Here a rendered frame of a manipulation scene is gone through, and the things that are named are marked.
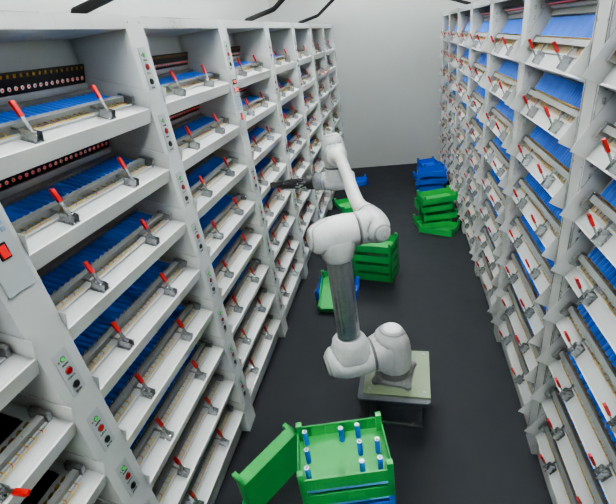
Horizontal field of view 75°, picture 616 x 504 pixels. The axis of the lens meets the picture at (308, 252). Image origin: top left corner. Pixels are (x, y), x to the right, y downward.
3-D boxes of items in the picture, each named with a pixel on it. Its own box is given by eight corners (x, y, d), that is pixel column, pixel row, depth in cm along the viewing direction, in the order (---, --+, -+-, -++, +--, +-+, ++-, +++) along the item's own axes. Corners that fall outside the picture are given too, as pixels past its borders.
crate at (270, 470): (304, 461, 180) (292, 451, 185) (298, 431, 170) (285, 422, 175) (254, 516, 161) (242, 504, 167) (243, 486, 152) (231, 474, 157)
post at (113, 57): (255, 415, 206) (140, 15, 124) (249, 431, 198) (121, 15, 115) (220, 413, 211) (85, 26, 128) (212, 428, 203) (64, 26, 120)
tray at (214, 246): (254, 209, 217) (256, 193, 212) (209, 266, 165) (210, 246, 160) (219, 200, 219) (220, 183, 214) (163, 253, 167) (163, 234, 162)
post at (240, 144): (288, 328, 266) (224, 19, 183) (284, 337, 258) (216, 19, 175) (259, 327, 271) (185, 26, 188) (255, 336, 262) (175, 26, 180)
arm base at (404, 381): (418, 357, 197) (417, 348, 195) (411, 391, 179) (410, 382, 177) (381, 351, 204) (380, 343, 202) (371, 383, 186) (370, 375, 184)
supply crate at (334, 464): (381, 426, 144) (380, 410, 140) (394, 480, 126) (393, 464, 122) (298, 437, 145) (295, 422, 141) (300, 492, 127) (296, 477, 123)
